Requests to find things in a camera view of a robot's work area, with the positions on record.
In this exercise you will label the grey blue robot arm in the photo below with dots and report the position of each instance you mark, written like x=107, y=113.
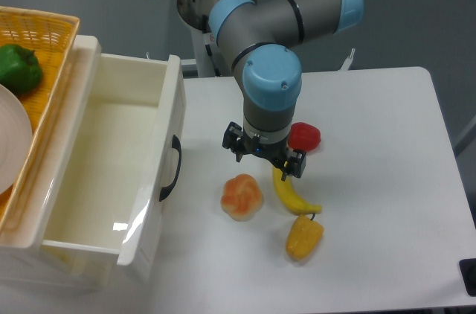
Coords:
x=256, y=41

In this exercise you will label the round knotted bread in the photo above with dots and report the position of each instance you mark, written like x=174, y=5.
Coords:
x=241, y=197

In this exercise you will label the black round object table edge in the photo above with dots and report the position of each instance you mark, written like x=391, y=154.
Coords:
x=468, y=272

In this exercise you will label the white plate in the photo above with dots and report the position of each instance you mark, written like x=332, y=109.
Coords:
x=16, y=137

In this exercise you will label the yellow banana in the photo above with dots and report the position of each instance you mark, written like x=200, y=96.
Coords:
x=289, y=198

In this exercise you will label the red bell pepper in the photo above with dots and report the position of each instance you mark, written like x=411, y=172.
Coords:
x=304, y=136

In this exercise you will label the green bell pepper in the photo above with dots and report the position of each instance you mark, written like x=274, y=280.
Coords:
x=20, y=69

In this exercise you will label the yellow woven basket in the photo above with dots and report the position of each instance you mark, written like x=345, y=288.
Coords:
x=50, y=36

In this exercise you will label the white open drawer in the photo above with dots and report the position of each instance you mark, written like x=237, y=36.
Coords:
x=107, y=205

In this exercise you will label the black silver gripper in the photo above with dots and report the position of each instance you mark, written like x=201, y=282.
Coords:
x=271, y=146

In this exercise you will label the black drawer handle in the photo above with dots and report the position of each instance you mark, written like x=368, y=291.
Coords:
x=175, y=168

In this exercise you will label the white drawer cabinet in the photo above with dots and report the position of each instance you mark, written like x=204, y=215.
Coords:
x=22, y=255

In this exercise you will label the yellow bell pepper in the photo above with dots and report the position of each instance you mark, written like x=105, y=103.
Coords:
x=303, y=237

